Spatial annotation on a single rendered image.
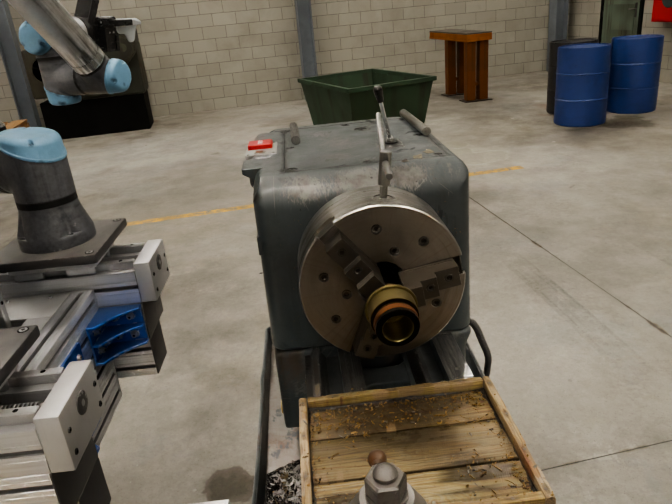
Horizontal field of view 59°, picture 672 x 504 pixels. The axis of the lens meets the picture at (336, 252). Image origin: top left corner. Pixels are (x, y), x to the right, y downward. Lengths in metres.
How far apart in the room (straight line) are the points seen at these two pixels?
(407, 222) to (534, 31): 11.66
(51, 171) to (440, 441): 0.89
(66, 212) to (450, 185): 0.78
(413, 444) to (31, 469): 0.57
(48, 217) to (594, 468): 1.91
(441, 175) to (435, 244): 0.19
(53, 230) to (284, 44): 10.01
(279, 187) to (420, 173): 0.29
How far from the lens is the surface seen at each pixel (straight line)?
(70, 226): 1.32
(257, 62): 11.12
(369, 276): 1.02
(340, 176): 1.22
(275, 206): 1.20
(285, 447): 1.59
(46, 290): 1.36
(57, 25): 1.39
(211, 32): 11.07
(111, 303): 1.33
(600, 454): 2.44
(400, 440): 1.05
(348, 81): 6.95
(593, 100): 7.55
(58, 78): 1.56
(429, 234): 1.08
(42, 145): 1.28
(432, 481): 0.98
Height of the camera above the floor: 1.57
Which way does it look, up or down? 23 degrees down
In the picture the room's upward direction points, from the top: 5 degrees counter-clockwise
